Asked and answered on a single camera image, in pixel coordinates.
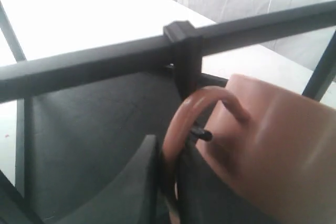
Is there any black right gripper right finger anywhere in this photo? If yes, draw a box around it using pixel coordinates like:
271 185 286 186
177 140 277 224

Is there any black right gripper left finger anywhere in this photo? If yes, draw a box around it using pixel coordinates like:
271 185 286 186
59 135 168 223

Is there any pink ceramic mug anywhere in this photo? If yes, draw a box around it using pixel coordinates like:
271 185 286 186
161 74 335 223

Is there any black rack hook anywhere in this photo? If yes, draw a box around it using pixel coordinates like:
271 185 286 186
162 20 213 143

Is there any black metal shelf rack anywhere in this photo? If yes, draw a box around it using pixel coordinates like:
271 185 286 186
1 1 335 223

